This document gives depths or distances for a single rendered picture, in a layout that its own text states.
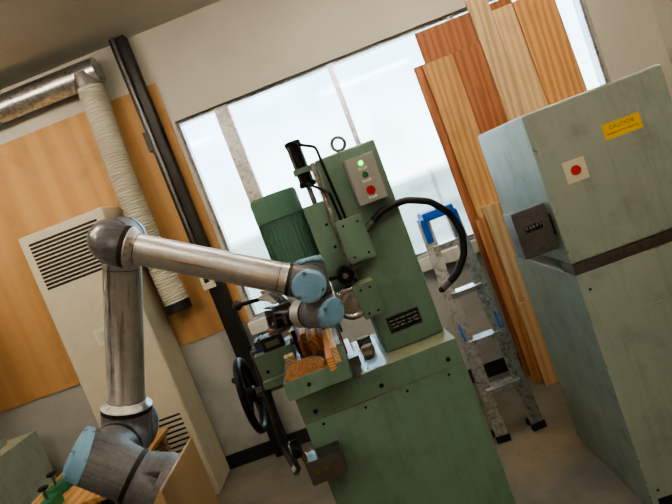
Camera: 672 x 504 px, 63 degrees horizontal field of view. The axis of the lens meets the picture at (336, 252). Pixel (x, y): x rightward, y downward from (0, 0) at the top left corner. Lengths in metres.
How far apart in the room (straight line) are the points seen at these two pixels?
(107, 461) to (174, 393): 1.76
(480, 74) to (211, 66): 1.58
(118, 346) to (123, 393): 0.14
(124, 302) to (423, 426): 1.04
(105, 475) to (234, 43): 2.56
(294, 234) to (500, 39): 1.97
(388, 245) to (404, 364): 0.41
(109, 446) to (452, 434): 1.08
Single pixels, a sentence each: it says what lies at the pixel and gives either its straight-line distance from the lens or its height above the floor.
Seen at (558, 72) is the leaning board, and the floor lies 1.59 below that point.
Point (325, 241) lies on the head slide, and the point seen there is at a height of 1.25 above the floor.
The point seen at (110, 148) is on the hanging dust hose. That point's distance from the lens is 3.46.
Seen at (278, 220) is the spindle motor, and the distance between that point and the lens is 1.91.
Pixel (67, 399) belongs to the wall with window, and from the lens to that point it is 4.00.
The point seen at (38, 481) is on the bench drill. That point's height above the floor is 0.44.
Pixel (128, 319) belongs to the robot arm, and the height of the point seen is 1.26.
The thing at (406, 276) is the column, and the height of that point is 1.03.
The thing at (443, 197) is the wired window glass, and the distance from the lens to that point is 3.46.
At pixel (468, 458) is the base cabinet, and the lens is 2.04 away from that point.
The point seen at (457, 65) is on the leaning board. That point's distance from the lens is 3.39.
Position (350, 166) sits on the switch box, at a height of 1.46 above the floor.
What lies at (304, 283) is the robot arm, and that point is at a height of 1.20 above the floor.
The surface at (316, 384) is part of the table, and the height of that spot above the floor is 0.86.
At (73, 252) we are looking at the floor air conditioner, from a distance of 3.42.
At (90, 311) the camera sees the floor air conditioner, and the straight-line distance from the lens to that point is 3.44.
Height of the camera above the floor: 1.37
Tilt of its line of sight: 5 degrees down
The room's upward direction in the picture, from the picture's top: 21 degrees counter-clockwise
